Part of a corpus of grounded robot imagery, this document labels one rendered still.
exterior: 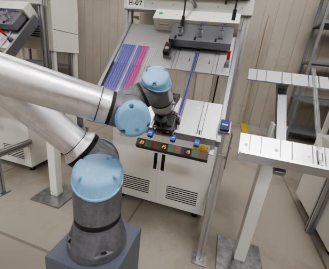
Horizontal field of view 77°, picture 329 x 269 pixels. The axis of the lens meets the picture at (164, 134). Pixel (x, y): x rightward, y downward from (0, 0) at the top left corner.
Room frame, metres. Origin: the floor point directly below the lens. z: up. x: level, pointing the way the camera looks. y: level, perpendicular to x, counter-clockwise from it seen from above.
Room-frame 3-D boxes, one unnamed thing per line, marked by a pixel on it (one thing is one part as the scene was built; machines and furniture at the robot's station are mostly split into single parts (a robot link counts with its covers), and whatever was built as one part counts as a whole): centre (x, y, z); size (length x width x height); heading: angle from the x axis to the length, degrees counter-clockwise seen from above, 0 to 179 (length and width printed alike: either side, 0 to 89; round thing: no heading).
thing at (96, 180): (0.44, 0.15, 0.72); 0.13 x 0.12 x 0.14; 17
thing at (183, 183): (1.56, -0.07, 0.31); 0.70 x 0.65 x 0.62; 76
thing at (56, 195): (1.29, 0.75, 0.39); 0.24 x 0.24 x 0.78; 76
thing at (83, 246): (0.43, 0.15, 0.60); 0.15 x 0.15 x 0.10
